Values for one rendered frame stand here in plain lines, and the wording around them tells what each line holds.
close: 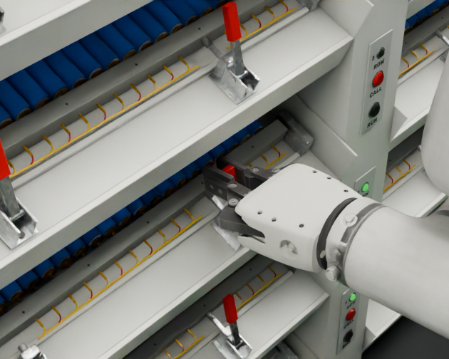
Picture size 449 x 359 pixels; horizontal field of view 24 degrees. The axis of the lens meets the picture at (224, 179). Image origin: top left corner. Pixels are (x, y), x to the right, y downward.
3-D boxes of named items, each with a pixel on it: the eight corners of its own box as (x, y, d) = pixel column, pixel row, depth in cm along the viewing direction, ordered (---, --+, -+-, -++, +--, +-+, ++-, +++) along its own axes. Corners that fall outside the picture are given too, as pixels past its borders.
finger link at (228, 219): (222, 246, 99) (218, 211, 104) (301, 238, 99) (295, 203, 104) (220, 236, 99) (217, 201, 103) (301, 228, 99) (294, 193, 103)
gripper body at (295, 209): (320, 298, 97) (231, 251, 104) (385, 243, 103) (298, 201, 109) (317, 236, 92) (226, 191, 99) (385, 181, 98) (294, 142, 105)
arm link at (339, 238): (341, 308, 96) (316, 295, 98) (397, 259, 101) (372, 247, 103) (338, 238, 91) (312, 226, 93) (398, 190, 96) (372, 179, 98)
